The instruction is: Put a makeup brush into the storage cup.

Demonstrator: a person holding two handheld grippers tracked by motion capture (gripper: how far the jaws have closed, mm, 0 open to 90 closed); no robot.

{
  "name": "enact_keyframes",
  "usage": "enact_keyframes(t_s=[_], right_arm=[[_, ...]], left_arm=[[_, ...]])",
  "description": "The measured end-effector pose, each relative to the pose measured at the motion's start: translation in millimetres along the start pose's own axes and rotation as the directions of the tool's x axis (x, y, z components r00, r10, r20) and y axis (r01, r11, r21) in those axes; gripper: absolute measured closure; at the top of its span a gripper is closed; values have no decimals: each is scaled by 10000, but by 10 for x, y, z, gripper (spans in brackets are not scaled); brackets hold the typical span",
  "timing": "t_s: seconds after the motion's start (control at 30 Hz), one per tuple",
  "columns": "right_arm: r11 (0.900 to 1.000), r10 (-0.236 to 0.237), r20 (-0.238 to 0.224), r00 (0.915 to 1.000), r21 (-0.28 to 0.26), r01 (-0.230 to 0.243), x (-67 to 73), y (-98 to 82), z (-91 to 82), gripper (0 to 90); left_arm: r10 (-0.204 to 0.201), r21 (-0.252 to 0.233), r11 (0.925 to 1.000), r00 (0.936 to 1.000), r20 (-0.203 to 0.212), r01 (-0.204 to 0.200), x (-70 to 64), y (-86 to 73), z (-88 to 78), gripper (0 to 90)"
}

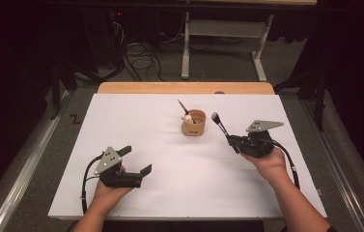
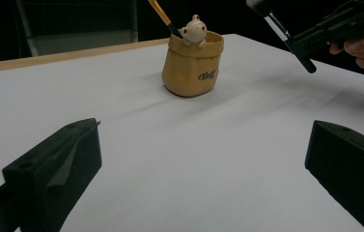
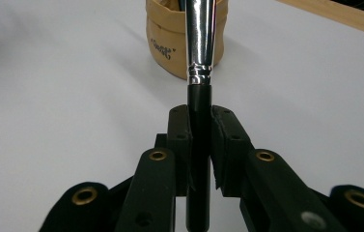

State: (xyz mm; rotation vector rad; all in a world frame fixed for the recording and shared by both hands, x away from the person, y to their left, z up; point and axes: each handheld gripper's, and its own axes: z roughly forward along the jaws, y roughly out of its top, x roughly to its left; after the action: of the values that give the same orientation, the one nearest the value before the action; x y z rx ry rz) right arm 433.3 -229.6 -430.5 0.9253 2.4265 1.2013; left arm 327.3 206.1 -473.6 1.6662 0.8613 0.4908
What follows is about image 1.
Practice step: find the wooden table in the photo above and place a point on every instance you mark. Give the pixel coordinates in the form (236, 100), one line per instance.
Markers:
(157, 87)

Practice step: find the black makeup brush silver ferrule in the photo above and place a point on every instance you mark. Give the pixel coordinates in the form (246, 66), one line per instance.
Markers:
(220, 125)

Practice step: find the white metal desk frame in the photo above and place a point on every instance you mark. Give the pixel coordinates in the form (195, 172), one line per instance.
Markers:
(224, 28)

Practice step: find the person's right hand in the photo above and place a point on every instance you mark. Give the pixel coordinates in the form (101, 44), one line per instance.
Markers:
(268, 166)

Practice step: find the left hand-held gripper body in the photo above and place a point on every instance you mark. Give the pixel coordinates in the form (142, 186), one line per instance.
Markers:
(118, 179)

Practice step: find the person's left hand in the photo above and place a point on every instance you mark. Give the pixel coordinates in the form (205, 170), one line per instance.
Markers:
(108, 195)

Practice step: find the black metal stand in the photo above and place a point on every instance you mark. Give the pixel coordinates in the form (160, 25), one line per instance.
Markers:
(55, 90)
(320, 96)

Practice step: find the thin black wooden-tipped brush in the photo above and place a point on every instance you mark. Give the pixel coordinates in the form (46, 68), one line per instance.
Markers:
(184, 109)

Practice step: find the round wooden brush holder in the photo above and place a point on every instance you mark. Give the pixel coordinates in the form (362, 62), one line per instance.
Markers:
(195, 128)

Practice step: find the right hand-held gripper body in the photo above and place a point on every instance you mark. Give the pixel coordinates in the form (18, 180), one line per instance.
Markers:
(257, 143)

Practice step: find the white board table cover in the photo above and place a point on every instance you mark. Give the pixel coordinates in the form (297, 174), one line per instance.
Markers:
(186, 187)

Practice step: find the aluminium floor rail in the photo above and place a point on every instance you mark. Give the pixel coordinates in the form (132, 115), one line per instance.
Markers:
(340, 180)
(28, 174)

